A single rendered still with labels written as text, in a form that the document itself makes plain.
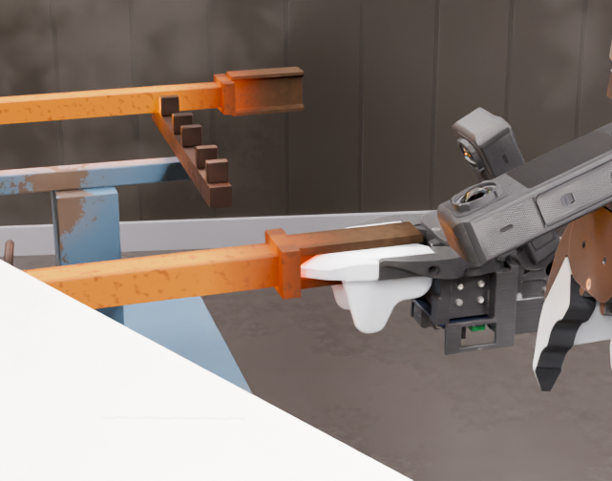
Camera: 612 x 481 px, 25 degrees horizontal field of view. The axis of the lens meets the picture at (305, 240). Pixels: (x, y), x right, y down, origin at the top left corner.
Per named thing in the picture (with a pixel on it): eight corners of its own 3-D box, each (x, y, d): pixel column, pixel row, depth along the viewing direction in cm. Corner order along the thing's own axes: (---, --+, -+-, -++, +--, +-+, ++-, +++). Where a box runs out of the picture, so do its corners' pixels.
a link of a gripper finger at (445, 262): (387, 289, 92) (507, 272, 94) (387, 267, 91) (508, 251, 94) (361, 263, 96) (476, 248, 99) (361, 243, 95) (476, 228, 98)
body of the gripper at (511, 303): (437, 358, 96) (596, 336, 99) (441, 241, 93) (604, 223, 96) (399, 315, 103) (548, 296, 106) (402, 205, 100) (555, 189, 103)
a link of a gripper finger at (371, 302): (311, 351, 93) (437, 331, 96) (310, 269, 91) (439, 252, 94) (296, 333, 96) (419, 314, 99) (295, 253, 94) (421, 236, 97)
